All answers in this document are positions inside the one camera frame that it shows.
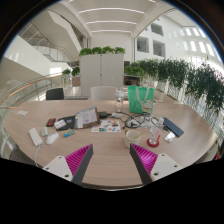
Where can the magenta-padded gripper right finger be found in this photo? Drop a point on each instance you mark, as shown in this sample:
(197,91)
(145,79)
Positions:
(150,163)

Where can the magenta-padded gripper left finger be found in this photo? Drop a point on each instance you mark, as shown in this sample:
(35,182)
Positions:
(71,163)

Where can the clear red-labelled water bottle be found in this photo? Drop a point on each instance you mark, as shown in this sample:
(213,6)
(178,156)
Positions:
(155,133)

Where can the flat round red coaster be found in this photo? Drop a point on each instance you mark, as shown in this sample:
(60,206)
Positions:
(153,145)

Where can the white grid-pattern mug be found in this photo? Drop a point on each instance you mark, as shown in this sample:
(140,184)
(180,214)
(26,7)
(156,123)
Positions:
(132,140)

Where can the white computer mouse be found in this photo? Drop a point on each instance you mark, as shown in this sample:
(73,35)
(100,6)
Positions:
(52,138)

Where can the small clear plastic packet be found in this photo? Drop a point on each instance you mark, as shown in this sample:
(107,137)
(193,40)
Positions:
(170,137)

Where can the small white card box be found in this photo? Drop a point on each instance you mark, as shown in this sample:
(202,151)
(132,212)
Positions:
(60,124)

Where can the small white charger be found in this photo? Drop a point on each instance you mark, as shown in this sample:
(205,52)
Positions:
(44,131)

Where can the black mouse pad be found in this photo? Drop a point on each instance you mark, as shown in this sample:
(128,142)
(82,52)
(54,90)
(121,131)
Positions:
(70,120)

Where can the dark blue keyboard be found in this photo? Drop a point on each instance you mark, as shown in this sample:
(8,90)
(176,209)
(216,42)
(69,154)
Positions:
(173,126)

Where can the white power strip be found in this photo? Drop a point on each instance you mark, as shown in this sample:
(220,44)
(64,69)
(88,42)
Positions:
(35,136)

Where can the red and black phone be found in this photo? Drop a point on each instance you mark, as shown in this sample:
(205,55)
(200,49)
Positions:
(51,122)

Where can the colourful sticker sheet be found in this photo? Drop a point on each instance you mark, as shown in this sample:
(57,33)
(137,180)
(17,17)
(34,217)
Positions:
(106,126)

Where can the white power adapter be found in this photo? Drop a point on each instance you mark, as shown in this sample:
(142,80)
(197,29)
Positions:
(117,115)

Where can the small black box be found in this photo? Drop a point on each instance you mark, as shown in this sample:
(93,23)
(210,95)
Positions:
(104,115)

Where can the green tote bag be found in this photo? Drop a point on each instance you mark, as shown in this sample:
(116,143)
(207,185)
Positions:
(136,100)

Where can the clear white-lidded shaker bottle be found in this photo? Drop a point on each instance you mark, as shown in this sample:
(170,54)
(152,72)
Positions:
(119,101)

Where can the white paper slip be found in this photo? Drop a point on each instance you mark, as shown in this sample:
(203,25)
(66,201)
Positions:
(22,113)

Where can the black chair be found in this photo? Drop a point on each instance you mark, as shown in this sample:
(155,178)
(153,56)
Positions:
(55,94)

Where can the white chair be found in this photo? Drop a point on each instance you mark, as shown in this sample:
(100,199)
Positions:
(103,93)

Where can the brown planter with plants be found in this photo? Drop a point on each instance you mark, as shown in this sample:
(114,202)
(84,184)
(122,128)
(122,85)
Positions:
(75,80)

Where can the glass railing wooden handrail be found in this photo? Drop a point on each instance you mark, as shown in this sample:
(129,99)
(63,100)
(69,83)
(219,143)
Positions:
(26,90)

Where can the row of green hedge plants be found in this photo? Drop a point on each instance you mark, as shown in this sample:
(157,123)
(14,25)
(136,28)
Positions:
(196,83)

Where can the white cabinet with plants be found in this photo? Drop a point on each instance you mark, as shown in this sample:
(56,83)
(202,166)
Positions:
(101,73)

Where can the ceiling strip lights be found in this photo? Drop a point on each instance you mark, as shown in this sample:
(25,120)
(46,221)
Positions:
(111,22)

